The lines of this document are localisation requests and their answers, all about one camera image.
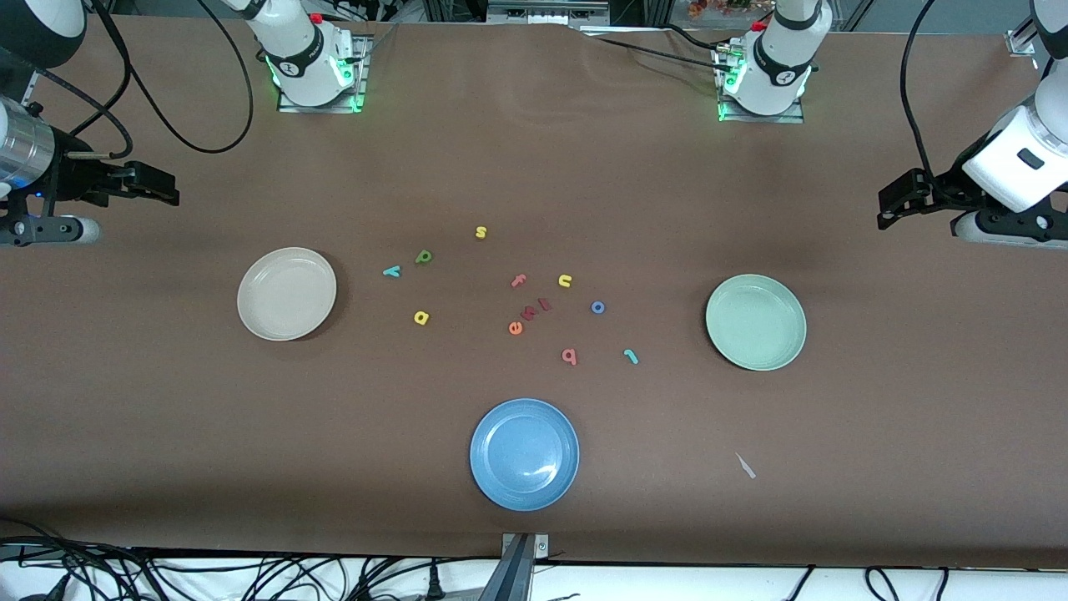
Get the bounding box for beige brown plate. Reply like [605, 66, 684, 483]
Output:
[236, 246, 338, 342]

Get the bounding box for light green plate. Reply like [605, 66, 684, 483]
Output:
[705, 274, 809, 372]

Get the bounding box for orange decoration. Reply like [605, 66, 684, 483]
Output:
[688, 0, 773, 19]

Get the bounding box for brown table cover mat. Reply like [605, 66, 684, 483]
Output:
[0, 15, 1068, 568]

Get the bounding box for blue plate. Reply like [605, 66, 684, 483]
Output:
[469, 397, 581, 512]

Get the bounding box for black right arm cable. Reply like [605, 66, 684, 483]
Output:
[33, 0, 255, 161]

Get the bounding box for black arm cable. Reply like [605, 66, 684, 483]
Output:
[33, 0, 255, 161]
[899, 0, 940, 184]

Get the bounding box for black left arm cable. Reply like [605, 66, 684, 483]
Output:
[899, 0, 940, 184]

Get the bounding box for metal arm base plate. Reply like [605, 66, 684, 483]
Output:
[716, 46, 806, 124]
[278, 33, 370, 114]

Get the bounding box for black base power cable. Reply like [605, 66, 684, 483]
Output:
[582, 23, 739, 72]

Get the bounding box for aluminium frame device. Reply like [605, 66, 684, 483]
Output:
[486, 0, 612, 26]

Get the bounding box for grey metal camera post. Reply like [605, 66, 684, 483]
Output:
[480, 533, 550, 601]

